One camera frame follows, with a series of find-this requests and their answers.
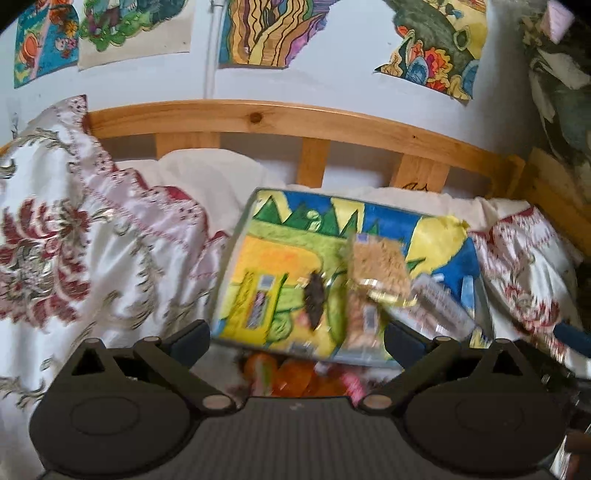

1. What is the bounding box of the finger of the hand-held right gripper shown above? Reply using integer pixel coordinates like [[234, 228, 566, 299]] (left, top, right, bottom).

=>
[[553, 322, 591, 359]]

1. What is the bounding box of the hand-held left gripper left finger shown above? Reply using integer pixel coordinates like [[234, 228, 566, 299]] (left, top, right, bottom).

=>
[[60, 319, 238, 413]]

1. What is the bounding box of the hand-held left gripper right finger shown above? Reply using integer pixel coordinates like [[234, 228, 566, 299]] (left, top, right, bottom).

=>
[[358, 319, 539, 414]]

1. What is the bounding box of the long peanut bar packet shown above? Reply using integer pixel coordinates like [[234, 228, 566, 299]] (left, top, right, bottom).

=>
[[344, 295, 385, 357]]

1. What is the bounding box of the white silver snack packet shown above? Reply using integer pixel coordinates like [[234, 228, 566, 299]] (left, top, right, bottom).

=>
[[406, 272, 482, 343]]

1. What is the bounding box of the clear rice cracker bag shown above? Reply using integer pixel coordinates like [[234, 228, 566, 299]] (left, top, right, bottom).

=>
[[346, 234, 413, 306]]

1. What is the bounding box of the orange snack packet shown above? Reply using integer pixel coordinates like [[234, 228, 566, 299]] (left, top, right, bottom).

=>
[[242, 353, 342, 398]]

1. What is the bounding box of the grey tray with dinosaur drawing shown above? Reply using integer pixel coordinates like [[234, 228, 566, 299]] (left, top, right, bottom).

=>
[[212, 187, 497, 367]]

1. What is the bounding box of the floral satin blanket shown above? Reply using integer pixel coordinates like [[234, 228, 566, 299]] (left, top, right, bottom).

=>
[[0, 95, 591, 416]]

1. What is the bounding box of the cream pillow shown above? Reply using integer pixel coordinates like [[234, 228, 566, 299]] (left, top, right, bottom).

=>
[[406, 185, 532, 224], [115, 148, 296, 241]]

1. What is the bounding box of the wooden bed headboard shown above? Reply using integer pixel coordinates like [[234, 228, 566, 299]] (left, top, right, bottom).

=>
[[0, 99, 591, 247]]

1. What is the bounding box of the pile of clothes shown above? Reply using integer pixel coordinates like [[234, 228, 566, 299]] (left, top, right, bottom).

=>
[[519, 0, 591, 171]]

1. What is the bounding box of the white wall pipe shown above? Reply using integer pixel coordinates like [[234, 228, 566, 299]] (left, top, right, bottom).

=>
[[203, 0, 228, 100]]

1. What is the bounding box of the wall poster with blond figure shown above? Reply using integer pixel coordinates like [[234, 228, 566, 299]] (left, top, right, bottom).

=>
[[78, 0, 192, 71]]

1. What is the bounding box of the wall poster with swirls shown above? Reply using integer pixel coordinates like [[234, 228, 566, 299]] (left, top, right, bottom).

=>
[[218, 0, 331, 70]]

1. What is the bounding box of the wall poster with orange-haired figure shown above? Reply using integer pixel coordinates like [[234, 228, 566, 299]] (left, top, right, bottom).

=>
[[14, 0, 80, 89]]

